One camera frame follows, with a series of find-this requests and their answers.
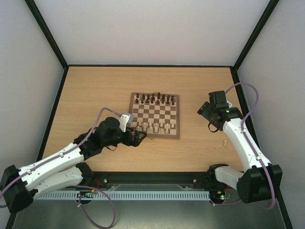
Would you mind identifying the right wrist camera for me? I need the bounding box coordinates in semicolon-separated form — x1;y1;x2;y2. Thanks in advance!
226;100;233;108

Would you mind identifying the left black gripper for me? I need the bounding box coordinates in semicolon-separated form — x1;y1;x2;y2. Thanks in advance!
103;126;147;147

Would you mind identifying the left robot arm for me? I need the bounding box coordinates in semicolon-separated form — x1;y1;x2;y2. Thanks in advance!
0;117;147;213

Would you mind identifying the black aluminium frame rail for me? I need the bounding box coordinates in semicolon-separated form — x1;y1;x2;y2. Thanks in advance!
23;170;277;189

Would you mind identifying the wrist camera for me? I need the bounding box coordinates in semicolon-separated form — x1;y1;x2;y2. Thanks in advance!
226;100;233;108
119;113;133;132

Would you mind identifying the wooden chess board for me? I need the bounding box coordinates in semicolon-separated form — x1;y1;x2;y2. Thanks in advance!
128;92;180;139

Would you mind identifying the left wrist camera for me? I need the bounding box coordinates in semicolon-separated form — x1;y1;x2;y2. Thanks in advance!
119;113;133;132

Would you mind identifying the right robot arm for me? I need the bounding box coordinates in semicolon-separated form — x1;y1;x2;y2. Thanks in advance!
197;91;283;203

